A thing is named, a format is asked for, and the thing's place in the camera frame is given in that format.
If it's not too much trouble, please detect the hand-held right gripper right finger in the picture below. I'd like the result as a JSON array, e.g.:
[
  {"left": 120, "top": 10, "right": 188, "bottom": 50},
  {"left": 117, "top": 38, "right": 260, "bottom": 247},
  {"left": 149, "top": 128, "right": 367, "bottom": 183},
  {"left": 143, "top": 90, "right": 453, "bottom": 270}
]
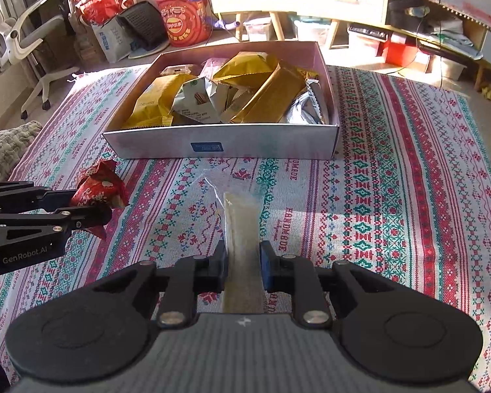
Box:
[{"left": 259, "top": 239, "right": 399, "bottom": 329}]

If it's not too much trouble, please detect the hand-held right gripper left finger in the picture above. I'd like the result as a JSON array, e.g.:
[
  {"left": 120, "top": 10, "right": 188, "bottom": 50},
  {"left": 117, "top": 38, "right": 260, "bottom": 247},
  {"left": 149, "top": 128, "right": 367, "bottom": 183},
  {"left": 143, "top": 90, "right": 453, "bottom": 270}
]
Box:
[{"left": 92, "top": 239, "right": 230, "bottom": 329}]

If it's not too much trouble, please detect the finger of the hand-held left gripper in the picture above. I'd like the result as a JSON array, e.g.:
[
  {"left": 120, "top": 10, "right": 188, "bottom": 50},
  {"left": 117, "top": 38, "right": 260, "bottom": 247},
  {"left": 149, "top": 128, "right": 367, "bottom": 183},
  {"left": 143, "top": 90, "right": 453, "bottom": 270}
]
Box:
[
  {"left": 0, "top": 180, "right": 78, "bottom": 214},
  {"left": 0, "top": 203, "right": 114, "bottom": 241}
]

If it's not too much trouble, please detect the red snack packet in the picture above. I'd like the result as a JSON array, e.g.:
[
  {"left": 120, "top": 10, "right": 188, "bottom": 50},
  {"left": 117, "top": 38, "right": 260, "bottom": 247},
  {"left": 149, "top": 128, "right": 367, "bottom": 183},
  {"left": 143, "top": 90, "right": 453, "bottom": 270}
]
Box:
[{"left": 70, "top": 159, "right": 129, "bottom": 240}]

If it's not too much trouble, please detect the clear snack bar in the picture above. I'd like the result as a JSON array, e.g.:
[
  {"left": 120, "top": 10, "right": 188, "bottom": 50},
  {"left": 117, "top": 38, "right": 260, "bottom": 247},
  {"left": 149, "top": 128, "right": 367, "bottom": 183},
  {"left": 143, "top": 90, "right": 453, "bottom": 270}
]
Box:
[{"left": 202, "top": 170, "right": 271, "bottom": 314}]

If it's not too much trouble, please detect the pink cardboard box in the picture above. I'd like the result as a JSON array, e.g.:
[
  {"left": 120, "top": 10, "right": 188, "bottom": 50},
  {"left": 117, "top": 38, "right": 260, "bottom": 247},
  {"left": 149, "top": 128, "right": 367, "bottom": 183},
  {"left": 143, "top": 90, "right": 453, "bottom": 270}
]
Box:
[{"left": 102, "top": 41, "right": 340, "bottom": 160}]

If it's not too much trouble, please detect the grey knitted cushion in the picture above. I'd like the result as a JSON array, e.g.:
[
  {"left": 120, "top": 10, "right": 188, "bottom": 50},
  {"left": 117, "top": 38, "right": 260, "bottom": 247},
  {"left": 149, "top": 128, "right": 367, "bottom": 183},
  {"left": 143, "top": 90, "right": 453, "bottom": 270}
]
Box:
[{"left": 0, "top": 121, "right": 44, "bottom": 189}]

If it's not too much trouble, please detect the yellow snack packet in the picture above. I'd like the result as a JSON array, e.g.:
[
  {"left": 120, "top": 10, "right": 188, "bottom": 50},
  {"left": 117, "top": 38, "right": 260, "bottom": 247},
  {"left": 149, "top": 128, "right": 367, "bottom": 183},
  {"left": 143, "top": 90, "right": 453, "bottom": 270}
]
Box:
[{"left": 120, "top": 74, "right": 193, "bottom": 129}]

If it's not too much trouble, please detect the white green snack packet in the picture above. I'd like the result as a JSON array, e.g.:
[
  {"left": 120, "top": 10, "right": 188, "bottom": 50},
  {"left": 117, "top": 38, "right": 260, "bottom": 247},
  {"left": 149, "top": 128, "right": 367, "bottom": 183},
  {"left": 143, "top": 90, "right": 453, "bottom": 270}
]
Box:
[{"left": 171, "top": 76, "right": 246, "bottom": 123}]

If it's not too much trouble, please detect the patterned woven mat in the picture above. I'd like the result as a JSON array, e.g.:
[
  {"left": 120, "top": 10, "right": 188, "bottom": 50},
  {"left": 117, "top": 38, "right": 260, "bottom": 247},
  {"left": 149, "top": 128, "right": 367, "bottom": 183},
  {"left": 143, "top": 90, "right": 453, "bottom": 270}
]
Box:
[{"left": 0, "top": 63, "right": 491, "bottom": 391}]

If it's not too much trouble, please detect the white office chair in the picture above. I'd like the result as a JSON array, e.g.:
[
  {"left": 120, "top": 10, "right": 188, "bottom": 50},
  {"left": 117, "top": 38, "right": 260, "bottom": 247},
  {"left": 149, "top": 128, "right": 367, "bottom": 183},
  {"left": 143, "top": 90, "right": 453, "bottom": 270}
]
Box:
[{"left": 0, "top": 0, "right": 80, "bottom": 121}]

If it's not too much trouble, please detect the silver snack packet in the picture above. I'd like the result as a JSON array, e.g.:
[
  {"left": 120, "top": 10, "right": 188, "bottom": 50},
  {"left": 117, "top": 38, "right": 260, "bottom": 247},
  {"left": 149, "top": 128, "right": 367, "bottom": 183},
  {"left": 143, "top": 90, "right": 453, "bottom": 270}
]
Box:
[{"left": 284, "top": 80, "right": 330, "bottom": 125}]

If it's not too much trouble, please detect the gold snack packet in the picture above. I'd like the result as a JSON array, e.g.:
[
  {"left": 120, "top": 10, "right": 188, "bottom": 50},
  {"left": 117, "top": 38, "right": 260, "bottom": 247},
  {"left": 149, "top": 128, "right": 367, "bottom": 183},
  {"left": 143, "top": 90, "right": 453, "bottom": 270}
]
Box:
[
  {"left": 229, "top": 65, "right": 307, "bottom": 124},
  {"left": 210, "top": 51, "right": 279, "bottom": 88}
]

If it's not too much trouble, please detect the white box with blue print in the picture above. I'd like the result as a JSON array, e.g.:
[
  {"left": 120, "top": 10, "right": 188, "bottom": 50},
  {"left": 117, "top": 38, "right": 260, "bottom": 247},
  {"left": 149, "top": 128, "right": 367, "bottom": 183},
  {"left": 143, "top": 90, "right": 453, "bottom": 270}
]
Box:
[{"left": 91, "top": 16, "right": 136, "bottom": 64}]

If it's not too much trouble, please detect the pink snack packet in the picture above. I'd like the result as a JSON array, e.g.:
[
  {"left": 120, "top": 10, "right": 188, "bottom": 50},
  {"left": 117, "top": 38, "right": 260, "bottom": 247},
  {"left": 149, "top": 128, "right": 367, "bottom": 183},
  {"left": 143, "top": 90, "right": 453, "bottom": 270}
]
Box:
[{"left": 198, "top": 57, "right": 230, "bottom": 80}]

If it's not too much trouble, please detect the black plastic basket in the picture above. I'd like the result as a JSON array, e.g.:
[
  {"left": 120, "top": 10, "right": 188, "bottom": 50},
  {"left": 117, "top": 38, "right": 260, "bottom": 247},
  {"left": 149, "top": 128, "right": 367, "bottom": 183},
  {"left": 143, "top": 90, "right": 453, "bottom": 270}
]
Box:
[{"left": 115, "top": 1, "right": 168, "bottom": 50}]

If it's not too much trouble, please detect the red plastic bag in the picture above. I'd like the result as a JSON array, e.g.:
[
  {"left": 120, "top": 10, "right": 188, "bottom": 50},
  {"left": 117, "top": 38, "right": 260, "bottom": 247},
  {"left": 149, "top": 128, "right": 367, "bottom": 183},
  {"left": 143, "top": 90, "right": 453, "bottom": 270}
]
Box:
[{"left": 76, "top": 0, "right": 136, "bottom": 25}]

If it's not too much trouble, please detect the red printed bag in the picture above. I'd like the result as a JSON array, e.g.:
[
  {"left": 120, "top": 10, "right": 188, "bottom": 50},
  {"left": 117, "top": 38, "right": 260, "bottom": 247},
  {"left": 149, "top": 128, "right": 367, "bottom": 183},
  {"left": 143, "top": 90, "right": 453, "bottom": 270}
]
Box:
[{"left": 155, "top": 0, "right": 213, "bottom": 47}]

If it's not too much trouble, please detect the small clear storage bin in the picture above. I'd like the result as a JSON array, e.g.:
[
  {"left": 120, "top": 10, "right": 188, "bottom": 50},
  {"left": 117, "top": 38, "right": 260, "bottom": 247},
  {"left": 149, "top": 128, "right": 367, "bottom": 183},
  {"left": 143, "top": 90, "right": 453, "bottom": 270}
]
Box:
[{"left": 243, "top": 16, "right": 273, "bottom": 42}]

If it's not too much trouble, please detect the clear bin with blue lid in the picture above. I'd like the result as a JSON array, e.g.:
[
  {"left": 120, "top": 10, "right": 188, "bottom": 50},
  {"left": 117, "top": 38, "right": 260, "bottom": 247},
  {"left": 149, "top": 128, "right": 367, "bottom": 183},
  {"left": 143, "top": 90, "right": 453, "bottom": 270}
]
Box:
[{"left": 292, "top": 16, "right": 332, "bottom": 47}]

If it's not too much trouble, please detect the clear bin with black lid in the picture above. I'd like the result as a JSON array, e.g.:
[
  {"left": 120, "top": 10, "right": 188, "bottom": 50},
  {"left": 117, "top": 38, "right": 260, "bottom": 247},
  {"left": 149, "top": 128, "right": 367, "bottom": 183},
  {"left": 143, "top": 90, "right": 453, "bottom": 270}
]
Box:
[{"left": 347, "top": 25, "right": 387, "bottom": 56}]

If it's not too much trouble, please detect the red box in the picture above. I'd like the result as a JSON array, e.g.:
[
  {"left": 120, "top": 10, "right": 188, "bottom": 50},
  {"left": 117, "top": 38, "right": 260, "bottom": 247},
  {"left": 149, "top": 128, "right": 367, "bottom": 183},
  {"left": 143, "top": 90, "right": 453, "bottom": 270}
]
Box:
[{"left": 382, "top": 33, "right": 432, "bottom": 72}]

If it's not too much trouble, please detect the white storage bin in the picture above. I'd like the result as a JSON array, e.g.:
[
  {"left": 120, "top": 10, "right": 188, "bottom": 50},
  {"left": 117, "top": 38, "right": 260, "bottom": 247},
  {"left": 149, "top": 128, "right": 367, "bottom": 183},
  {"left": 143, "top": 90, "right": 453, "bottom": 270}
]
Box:
[{"left": 434, "top": 51, "right": 465, "bottom": 80}]

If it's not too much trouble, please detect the low wooden cabinet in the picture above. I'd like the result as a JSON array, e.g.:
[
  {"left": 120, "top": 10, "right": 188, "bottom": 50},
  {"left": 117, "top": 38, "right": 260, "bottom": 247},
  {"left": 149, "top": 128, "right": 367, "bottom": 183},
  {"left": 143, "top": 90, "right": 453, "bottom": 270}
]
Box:
[{"left": 385, "top": 0, "right": 491, "bottom": 91}]

